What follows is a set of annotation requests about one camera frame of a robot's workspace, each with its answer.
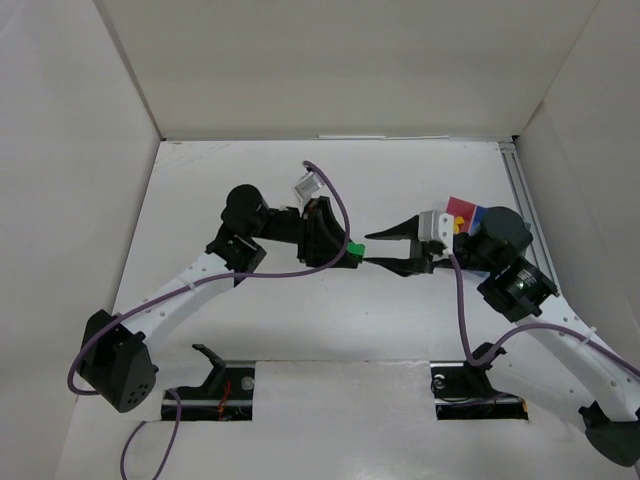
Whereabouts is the pink container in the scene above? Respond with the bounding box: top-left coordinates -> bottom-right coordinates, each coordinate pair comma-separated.
445,197 -> 477,233

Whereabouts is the aluminium rail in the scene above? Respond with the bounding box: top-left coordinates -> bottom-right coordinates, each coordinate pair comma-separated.
499,142 -> 558,282

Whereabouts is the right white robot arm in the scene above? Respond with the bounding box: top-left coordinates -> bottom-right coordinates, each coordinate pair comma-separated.
368,206 -> 639,467

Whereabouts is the green lego brick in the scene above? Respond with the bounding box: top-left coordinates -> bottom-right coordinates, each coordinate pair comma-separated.
346,242 -> 366,264

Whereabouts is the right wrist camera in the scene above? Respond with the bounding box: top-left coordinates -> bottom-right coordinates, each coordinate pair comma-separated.
417,210 -> 455,255

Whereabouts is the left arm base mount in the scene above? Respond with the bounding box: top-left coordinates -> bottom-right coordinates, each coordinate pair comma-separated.
156,344 -> 256,422

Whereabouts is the purple container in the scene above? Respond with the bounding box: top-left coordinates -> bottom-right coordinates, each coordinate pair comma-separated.
468,205 -> 488,234

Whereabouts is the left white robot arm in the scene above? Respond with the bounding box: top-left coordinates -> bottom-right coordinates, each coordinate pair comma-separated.
67,176 -> 361,413

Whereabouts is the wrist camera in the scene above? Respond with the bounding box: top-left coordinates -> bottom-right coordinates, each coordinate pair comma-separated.
417,210 -> 455,255
292,171 -> 324,205

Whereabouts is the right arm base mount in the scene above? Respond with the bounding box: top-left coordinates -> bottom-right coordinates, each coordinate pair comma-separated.
429,360 -> 529,421

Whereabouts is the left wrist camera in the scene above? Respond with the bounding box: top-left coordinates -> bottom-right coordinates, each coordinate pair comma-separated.
292,171 -> 324,205

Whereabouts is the orange small lego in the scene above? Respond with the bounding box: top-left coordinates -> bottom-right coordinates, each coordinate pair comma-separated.
453,216 -> 465,234

